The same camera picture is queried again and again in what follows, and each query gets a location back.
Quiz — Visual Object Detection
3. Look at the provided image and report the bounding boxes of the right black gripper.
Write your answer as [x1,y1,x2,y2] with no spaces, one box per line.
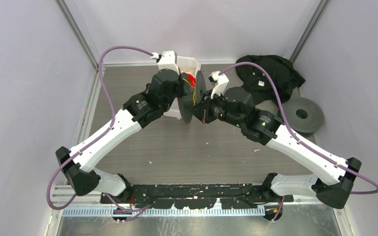
[189,88,244,128]

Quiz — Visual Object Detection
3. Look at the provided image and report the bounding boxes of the black cable spool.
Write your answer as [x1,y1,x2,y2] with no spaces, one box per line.
[178,70,206,123]
[282,97,325,138]

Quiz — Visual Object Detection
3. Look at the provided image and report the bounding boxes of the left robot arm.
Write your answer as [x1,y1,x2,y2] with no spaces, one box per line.
[56,69,190,204]

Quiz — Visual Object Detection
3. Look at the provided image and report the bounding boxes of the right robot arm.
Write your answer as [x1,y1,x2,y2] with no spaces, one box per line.
[192,87,362,209]

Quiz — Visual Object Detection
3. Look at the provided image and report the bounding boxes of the red plastic bin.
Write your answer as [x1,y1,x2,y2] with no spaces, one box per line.
[187,74,196,87]

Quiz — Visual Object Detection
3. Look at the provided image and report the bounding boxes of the white plastic bin near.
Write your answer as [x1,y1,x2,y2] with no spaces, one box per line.
[163,98,182,119]

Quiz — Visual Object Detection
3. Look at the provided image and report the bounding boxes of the white plastic bin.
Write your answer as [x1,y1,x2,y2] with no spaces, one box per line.
[177,56,201,78]
[163,98,182,119]

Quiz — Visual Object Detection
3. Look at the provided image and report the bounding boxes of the white plastic bin far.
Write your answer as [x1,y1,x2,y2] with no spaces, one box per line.
[177,56,201,78]

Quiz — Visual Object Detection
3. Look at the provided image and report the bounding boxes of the black cloth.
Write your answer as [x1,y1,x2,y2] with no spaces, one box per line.
[235,55,306,105]

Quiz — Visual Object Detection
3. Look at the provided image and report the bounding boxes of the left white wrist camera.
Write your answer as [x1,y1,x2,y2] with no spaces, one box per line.
[151,50,180,74]

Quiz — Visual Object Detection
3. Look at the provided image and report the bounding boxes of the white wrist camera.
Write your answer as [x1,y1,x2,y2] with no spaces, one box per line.
[208,71,229,99]
[151,50,180,74]

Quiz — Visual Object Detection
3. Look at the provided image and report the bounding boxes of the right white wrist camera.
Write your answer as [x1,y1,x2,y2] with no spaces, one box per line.
[208,71,229,99]

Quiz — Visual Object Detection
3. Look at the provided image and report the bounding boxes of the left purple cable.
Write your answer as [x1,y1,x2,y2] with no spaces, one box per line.
[46,46,159,223]

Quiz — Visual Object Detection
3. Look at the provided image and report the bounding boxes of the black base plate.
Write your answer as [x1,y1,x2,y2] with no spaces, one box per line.
[113,183,281,209]

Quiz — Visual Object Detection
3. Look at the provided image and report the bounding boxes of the slotted cable duct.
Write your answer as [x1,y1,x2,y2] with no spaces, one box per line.
[62,206,265,217]

